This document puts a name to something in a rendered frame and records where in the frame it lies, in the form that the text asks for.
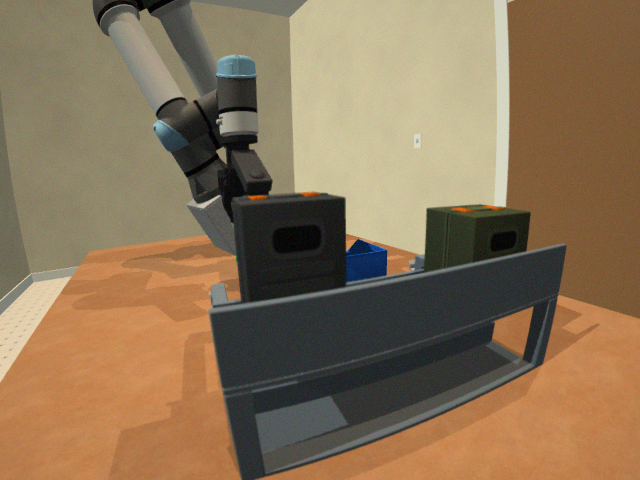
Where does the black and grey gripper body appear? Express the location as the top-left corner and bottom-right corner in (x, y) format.
(217, 135), (260, 197)

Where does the blue bin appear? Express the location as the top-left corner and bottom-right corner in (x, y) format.
(346, 239), (387, 282)

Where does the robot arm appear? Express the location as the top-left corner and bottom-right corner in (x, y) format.
(93, 0), (272, 204)

